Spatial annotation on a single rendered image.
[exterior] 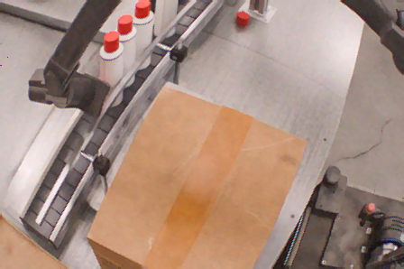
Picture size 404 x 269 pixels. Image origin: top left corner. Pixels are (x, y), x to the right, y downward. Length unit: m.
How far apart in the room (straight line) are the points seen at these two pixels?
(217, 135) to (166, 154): 0.08
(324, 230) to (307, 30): 0.70
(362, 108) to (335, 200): 0.76
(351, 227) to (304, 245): 0.20
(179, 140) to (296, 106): 0.49
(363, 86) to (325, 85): 1.24
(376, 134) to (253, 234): 1.69
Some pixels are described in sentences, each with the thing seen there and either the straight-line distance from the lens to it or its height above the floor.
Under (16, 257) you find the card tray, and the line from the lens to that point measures 1.11.
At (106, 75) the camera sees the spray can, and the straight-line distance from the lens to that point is 1.11.
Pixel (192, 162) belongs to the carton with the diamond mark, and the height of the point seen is 1.12.
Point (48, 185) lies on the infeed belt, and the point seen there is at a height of 0.88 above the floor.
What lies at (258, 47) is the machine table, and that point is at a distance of 1.39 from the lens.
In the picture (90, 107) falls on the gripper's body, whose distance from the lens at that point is 1.05.
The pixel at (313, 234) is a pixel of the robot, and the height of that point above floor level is 0.24.
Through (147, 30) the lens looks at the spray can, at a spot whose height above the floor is 1.01.
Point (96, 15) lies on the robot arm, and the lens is 0.79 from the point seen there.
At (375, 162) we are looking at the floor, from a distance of 2.34.
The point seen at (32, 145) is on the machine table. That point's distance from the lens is 1.23.
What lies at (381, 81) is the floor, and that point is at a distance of 2.68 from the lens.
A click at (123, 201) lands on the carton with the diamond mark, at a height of 1.12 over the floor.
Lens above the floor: 1.84
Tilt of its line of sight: 56 degrees down
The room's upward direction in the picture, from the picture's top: 7 degrees clockwise
